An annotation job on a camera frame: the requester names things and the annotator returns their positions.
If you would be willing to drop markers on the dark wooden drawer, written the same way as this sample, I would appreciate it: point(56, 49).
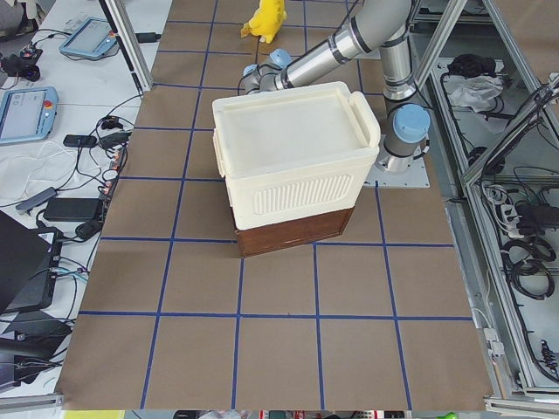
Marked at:
point(280, 236)

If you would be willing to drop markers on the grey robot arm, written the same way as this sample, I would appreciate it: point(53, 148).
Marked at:
point(381, 25)

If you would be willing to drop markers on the cream plastic storage box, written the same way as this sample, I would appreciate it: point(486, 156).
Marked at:
point(294, 153)

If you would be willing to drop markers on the yellow plush dinosaur toy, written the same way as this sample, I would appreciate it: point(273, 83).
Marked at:
point(266, 20)

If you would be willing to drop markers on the black power adapter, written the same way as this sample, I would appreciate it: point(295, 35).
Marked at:
point(60, 209)

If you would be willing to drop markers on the blue teach pendant far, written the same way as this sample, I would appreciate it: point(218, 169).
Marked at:
point(92, 40)

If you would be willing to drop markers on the blue teach pendant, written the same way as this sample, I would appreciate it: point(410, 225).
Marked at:
point(92, 40)
point(28, 114)

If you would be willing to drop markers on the black laptop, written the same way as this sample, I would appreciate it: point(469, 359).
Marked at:
point(28, 260)

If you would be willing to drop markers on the blue teach pendant near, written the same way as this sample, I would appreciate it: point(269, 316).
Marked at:
point(28, 114)

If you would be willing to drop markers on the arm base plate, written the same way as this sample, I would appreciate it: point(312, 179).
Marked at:
point(390, 172)

